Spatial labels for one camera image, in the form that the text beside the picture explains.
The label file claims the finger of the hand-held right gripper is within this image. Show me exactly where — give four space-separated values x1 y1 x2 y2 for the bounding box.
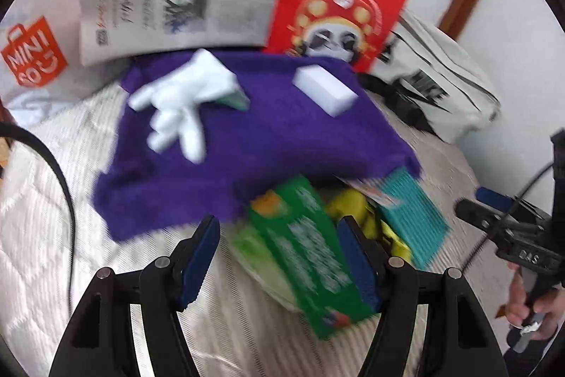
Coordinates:
456 200 508 238
476 187 519 212

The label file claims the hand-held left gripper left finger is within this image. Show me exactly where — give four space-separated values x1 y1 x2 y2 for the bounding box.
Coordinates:
48 216 221 377

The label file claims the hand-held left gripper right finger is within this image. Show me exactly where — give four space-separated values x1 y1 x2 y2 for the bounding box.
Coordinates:
338 216 508 377

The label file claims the green printed packet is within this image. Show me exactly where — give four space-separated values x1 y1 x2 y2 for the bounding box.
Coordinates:
246 176 381 340

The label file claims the pale green tissue pack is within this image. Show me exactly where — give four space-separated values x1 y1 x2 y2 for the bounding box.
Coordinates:
232 224 310 312

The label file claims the person's right hand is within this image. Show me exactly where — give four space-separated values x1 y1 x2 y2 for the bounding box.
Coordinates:
505 262 565 338

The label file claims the yellow pouch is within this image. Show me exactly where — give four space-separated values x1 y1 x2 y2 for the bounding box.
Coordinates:
327 189 413 267

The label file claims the teal cloth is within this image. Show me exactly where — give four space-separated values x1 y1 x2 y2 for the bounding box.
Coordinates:
377 167 451 269

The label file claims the white printed card pack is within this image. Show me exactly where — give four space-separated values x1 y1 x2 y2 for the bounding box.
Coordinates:
334 176 399 208

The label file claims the person's dark clothing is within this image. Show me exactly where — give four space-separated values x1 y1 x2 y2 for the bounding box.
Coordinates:
503 335 565 377

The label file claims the white bag with black print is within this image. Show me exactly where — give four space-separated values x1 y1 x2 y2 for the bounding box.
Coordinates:
368 10 501 143

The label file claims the purple towel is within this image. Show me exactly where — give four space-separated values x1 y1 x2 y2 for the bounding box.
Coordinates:
92 49 422 245

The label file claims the white glove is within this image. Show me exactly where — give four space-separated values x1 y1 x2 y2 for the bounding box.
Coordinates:
128 49 241 163

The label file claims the white quilted bedspread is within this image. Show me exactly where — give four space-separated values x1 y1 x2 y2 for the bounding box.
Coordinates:
0 81 522 377

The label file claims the white sponge block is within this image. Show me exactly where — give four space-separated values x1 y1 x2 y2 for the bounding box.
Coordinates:
292 65 359 117

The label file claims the white bag with red logo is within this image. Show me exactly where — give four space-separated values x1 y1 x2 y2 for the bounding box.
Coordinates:
0 16 89 113

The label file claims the black cable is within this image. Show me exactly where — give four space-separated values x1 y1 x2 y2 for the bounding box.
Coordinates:
0 123 76 311
461 163 554 272

